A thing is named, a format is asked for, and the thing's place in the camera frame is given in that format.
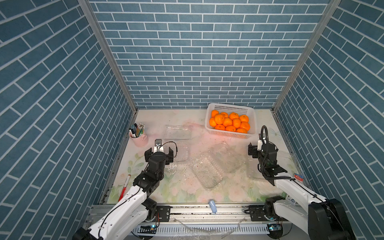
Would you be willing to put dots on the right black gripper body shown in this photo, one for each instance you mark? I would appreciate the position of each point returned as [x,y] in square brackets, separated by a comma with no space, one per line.
[256,154]

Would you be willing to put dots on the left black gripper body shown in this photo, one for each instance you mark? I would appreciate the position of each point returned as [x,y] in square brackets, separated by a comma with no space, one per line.
[167,158]

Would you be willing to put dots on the clear plastic clamshell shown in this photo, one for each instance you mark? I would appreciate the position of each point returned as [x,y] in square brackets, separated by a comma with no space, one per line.
[213,165]
[253,172]
[181,135]

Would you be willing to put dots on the orange box one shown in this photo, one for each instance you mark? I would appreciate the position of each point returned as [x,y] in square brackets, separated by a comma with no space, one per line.
[214,113]
[245,125]
[241,130]

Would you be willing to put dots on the white perforated plastic basket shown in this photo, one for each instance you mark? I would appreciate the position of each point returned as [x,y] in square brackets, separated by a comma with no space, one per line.
[232,109]

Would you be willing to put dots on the orange box three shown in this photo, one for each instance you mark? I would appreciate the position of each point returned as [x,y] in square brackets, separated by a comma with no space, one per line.
[227,122]
[220,127]
[219,119]

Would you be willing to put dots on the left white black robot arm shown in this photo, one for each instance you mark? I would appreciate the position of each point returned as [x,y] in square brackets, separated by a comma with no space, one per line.
[136,206]

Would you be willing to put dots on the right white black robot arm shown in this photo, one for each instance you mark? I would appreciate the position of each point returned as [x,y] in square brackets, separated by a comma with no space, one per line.
[319,217]

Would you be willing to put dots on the pink metal pen bucket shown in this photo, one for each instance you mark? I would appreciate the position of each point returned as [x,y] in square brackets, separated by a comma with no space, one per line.
[138,135]

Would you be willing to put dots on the blue white packaged item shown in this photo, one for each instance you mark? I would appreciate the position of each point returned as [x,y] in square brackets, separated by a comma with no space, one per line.
[299,179]

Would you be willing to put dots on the red white marker pen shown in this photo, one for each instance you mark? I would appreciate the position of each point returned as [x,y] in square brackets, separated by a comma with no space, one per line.
[124,187]

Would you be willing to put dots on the small light blue cylinder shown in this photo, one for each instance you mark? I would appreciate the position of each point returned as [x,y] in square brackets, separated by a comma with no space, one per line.
[213,207]

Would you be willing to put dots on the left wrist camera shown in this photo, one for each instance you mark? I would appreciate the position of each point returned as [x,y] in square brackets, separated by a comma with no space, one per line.
[158,146]

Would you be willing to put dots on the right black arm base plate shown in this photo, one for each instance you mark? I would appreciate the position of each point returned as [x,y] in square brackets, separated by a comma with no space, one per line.
[257,213]

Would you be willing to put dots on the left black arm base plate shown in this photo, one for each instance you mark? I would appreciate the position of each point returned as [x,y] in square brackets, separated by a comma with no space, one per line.
[160,213]

